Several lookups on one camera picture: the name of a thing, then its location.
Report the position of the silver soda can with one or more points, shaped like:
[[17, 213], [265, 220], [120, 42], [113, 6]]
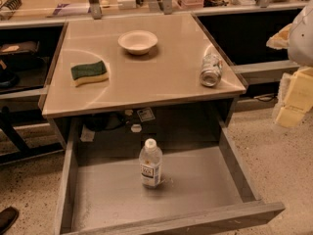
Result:
[[211, 70]]

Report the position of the green and yellow sponge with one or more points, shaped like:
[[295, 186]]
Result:
[[89, 73]]

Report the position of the white paper bowl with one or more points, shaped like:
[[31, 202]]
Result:
[[137, 42]]

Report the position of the black shoe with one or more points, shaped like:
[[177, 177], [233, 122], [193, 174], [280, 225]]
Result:
[[7, 218]]

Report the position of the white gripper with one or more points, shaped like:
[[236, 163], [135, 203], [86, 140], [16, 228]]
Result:
[[302, 39]]

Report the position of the grey cabinet with counter top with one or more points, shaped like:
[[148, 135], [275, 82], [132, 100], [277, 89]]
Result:
[[169, 74]]

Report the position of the black coil spring tool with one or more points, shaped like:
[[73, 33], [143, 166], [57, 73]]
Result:
[[9, 8]]

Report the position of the clear plastic water bottle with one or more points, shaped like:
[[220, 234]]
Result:
[[150, 160]]

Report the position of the grey wooden open drawer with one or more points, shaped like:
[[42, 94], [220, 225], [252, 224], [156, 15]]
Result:
[[204, 187]]

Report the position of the white and purple paper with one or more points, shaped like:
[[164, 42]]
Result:
[[70, 9]]

